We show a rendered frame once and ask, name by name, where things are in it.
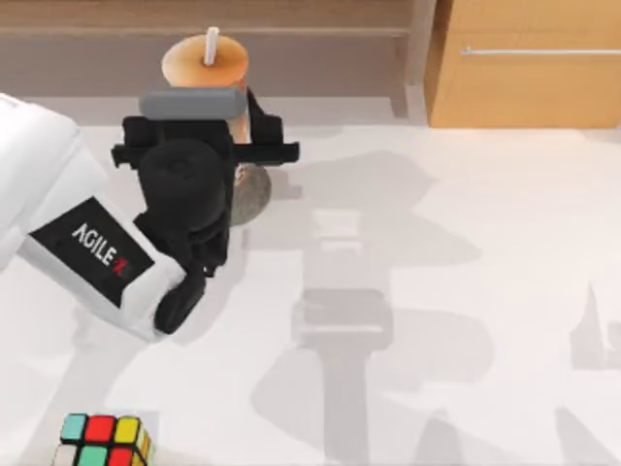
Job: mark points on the grey round coaster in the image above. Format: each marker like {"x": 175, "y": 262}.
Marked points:
{"x": 254, "y": 199}

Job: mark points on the colourful puzzle cube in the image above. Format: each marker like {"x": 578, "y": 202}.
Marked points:
{"x": 99, "y": 439}

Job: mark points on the orange cup with white straw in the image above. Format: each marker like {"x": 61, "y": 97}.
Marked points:
{"x": 194, "y": 60}

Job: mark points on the light wooden cupboard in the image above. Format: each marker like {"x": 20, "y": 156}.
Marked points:
{"x": 524, "y": 92}

